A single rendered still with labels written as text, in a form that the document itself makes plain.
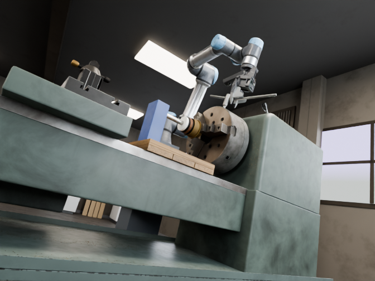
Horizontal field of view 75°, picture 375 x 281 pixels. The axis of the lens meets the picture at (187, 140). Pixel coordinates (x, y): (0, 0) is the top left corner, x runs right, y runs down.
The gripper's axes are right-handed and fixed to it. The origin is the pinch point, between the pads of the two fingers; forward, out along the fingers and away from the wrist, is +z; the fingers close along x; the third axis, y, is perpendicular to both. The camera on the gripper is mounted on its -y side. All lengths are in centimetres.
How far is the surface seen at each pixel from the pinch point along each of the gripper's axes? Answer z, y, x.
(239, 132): 15.1, 10.7, -5.2
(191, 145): 27.0, -8.2, -9.4
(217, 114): 8.3, -2.7, -5.2
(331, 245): 62, 58, 251
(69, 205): 223, -521, 322
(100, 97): 29, -6, -65
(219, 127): 16.6, 3.6, -11.4
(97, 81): 19, -29, -53
